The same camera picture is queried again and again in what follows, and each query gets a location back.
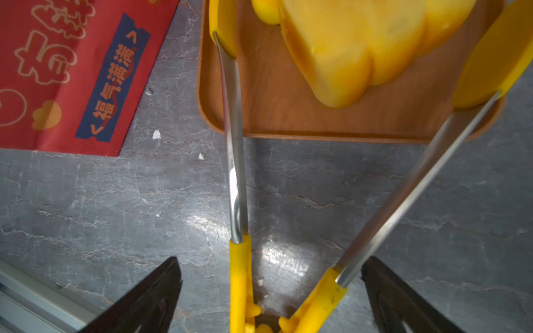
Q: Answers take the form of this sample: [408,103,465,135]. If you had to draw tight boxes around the brown wooden tray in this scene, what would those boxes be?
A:
[196,0,508,145]

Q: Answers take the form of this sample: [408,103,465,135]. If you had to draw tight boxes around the small yellow bread roll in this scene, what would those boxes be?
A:
[252,0,280,26]

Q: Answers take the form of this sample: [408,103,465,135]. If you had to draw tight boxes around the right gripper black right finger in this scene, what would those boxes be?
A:
[362,257,463,332]

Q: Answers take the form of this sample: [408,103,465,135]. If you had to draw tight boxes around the aluminium frame rail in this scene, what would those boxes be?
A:
[1,257,103,332]

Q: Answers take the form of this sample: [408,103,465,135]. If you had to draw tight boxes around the red paper gift bag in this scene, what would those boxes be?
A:
[1,0,178,157]

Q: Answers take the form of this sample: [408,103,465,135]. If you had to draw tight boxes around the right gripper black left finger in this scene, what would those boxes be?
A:
[81,257,183,332]

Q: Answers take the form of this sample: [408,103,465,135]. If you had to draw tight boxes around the yellow steel kitchen tongs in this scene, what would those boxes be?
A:
[208,1,532,332]

